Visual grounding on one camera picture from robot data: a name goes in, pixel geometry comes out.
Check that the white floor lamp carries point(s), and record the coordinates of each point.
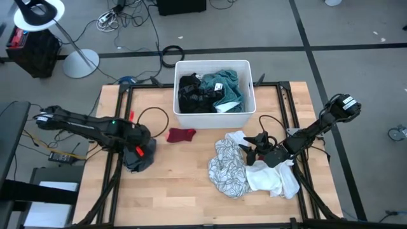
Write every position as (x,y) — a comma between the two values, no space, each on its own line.
(81,63)

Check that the teal dotted shirt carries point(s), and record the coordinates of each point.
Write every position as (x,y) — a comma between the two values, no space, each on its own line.
(229,89)

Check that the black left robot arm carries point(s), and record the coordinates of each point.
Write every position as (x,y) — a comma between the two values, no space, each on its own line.
(82,125)

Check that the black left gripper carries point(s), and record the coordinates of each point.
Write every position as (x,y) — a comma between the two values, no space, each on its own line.
(138,136)

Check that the grey white cabinet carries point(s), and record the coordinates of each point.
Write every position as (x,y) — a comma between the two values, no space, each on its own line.
(51,216)

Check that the black angled bracket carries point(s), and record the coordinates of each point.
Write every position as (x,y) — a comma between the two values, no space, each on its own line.
(260,80)
(156,82)

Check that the dark red sock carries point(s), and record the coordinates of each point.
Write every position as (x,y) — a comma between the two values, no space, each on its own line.
(179,135)

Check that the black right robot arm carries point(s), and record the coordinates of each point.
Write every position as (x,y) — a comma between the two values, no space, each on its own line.
(318,127)

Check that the black garment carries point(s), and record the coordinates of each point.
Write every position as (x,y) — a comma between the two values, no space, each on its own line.
(194,98)

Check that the grey caster wheel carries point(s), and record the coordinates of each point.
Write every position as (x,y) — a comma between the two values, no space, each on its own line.
(395,133)

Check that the dark grey garment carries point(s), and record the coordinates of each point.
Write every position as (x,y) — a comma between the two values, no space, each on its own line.
(144,160)

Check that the black storage crate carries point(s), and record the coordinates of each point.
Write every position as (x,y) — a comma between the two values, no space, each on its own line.
(35,57)

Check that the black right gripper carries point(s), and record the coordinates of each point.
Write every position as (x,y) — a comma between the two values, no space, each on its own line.
(275,156)

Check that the black power adapter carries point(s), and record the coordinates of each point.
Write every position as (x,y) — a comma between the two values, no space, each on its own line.
(62,157)

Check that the plain white towel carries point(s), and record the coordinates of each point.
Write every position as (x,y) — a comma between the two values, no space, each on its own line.
(264,179)

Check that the black aluminium frame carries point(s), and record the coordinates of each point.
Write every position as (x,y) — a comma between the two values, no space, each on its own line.
(143,85)

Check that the white round object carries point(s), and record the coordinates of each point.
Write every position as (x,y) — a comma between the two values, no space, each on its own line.
(333,2)

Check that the black desk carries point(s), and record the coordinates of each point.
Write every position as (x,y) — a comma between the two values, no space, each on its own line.
(12,133)

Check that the white leaf print garment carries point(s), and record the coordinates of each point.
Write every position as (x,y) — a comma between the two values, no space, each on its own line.
(227,171)

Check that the white plastic laundry bin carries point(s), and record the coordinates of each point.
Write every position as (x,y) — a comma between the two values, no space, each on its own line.
(216,122)

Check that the red black battery box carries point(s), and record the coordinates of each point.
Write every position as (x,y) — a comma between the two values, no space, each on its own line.
(19,37)

